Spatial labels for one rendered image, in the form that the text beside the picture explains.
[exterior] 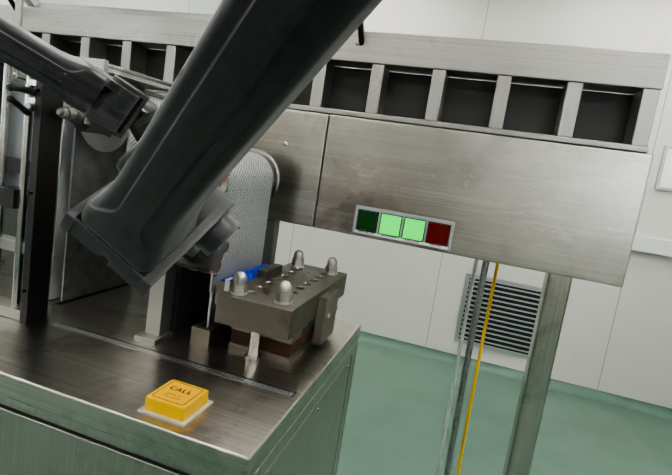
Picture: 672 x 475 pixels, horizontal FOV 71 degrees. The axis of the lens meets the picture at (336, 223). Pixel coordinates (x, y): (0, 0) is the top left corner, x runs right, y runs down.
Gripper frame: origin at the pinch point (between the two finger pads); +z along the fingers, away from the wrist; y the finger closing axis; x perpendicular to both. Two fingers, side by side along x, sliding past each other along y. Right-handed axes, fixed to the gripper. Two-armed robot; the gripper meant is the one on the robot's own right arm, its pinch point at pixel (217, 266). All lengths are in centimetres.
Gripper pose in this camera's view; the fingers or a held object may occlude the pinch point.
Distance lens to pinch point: 103.3
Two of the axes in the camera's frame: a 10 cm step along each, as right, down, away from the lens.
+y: 9.5, 1.8, -2.7
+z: 1.7, 4.3, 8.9
